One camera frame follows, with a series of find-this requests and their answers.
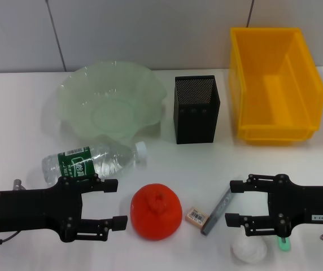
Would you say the beige eraser with barcode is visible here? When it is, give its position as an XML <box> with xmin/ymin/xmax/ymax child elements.
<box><xmin>185</xmin><ymin>207</ymin><xmax>209</xmax><ymax>226</ymax></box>

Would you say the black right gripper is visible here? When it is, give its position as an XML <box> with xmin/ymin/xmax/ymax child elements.
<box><xmin>225</xmin><ymin>174</ymin><xmax>323</xmax><ymax>237</ymax></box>

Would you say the green utility knife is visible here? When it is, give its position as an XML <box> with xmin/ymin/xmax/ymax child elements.
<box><xmin>276</xmin><ymin>235</ymin><xmax>292</xmax><ymax>252</ymax></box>

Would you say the clear water bottle green label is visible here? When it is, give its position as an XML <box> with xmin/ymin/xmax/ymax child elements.
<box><xmin>42</xmin><ymin>141</ymin><xmax>147</xmax><ymax>186</ymax></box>

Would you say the yellow plastic bin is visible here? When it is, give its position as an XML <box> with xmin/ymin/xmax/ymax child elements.
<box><xmin>229</xmin><ymin>27</ymin><xmax>323</xmax><ymax>146</ymax></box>

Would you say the white paper ball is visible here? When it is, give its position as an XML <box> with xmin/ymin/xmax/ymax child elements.
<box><xmin>230</xmin><ymin>233</ymin><xmax>268</xmax><ymax>265</ymax></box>

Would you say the green glass fruit plate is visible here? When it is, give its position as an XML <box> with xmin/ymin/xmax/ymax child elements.
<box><xmin>55</xmin><ymin>59</ymin><xmax>168</xmax><ymax>142</ymax></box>

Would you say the grey marker pen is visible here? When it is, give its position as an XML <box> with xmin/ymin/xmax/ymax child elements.
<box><xmin>200</xmin><ymin>186</ymin><xmax>234</xmax><ymax>237</ymax></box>

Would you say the black mesh pen holder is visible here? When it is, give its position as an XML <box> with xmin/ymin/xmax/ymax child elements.
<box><xmin>173</xmin><ymin>75</ymin><xmax>221</xmax><ymax>145</ymax></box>

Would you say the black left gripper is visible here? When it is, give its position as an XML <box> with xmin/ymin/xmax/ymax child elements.
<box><xmin>0</xmin><ymin>174</ymin><xmax>128</xmax><ymax>243</ymax></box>

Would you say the orange fruit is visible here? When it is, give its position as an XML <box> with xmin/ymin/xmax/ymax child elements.
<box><xmin>129</xmin><ymin>183</ymin><xmax>184</xmax><ymax>241</ymax></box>

